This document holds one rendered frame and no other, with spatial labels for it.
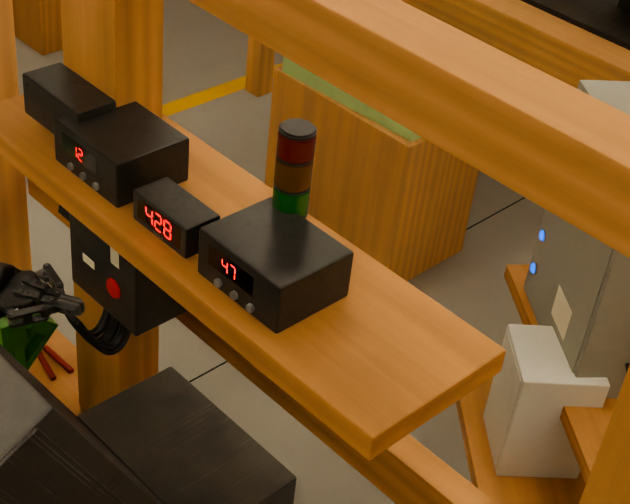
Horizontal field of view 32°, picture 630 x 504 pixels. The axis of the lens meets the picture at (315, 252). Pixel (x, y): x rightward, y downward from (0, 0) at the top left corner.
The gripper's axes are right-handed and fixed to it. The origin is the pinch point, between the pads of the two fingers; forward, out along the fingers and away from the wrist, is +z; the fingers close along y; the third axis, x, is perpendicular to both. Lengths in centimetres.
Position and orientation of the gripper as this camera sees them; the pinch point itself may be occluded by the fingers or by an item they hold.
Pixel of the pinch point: (71, 305)
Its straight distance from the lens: 170.9
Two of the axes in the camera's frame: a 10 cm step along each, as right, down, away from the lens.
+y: 3.1, -6.4, 7.0
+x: -0.2, 7.3, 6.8
